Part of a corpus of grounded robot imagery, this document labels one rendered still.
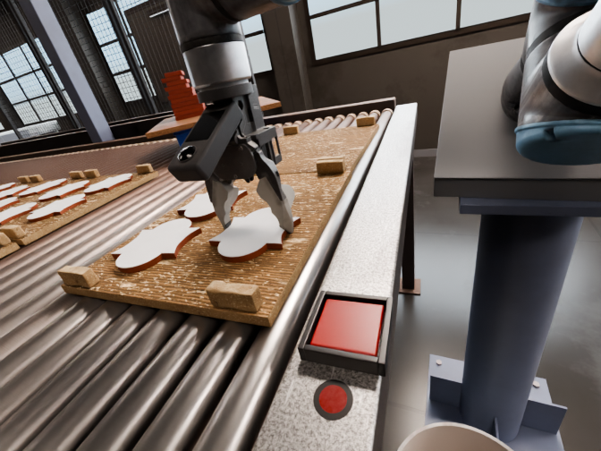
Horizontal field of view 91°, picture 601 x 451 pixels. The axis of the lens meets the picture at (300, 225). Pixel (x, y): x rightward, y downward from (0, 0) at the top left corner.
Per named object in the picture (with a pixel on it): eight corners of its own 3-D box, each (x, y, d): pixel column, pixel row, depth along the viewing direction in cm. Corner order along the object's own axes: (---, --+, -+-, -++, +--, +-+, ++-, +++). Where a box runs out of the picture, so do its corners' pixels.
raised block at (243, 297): (265, 302, 32) (258, 283, 30) (258, 315, 30) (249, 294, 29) (220, 297, 34) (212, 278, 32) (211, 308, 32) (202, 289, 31)
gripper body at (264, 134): (285, 164, 46) (267, 79, 40) (259, 184, 39) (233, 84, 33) (243, 167, 49) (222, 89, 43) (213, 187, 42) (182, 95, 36)
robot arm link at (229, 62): (221, 40, 31) (165, 56, 34) (233, 87, 33) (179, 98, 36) (255, 42, 37) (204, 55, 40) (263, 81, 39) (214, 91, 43)
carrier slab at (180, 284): (351, 176, 63) (351, 169, 62) (271, 328, 30) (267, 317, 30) (218, 183, 76) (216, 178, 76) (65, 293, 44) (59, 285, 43)
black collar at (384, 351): (393, 309, 30) (393, 296, 29) (385, 378, 24) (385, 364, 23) (323, 301, 33) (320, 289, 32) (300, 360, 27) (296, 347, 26)
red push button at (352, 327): (385, 314, 30) (384, 303, 29) (376, 367, 25) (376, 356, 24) (328, 307, 32) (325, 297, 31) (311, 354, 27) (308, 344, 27)
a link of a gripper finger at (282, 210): (316, 210, 46) (281, 160, 44) (303, 229, 41) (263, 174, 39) (300, 218, 47) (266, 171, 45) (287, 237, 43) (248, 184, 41)
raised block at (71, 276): (102, 281, 42) (92, 266, 41) (90, 290, 41) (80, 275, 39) (76, 277, 44) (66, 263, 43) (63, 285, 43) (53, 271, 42)
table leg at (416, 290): (420, 279, 162) (421, 119, 121) (420, 294, 152) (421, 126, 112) (397, 277, 166) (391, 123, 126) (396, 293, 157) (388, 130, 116)
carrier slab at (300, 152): (379, 128, 95) (379, 123, 94) (350, 176, 63) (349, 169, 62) (283, 139, 109) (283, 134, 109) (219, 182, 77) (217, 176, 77)
